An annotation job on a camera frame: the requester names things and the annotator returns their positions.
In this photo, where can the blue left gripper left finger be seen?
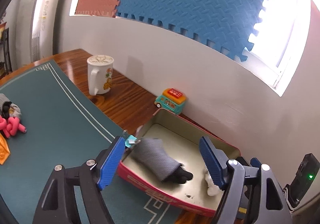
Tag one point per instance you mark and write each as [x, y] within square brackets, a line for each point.
[108, 161]

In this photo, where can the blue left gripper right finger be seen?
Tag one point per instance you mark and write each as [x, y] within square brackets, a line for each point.
[215, 161]

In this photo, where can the grey black sock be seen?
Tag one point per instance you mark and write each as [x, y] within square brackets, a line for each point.
[150, 152]
[5, 104]

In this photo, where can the orange embossed cube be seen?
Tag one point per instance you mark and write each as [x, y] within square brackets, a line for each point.
[4, 150]

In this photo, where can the pink foam twist tube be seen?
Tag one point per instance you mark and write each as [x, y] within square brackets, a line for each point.
[11, 126]

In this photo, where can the grey striped small sock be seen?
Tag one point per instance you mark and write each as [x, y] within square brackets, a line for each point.
[14, 111]

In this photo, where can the small teal binder clip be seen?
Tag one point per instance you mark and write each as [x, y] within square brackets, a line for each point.
[130, 140]

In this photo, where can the red tin box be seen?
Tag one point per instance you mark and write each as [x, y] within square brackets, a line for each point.
[181, 142]

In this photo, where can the green table mat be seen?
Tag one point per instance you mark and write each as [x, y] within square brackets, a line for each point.
[63, 127]

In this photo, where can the teal toy bus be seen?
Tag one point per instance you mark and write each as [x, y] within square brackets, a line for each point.
[172, 100]

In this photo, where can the white cartoon mug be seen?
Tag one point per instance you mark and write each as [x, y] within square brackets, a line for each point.
[100, 72]

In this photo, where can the white floor air conditioner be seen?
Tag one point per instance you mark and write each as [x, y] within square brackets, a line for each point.
[39, 30]

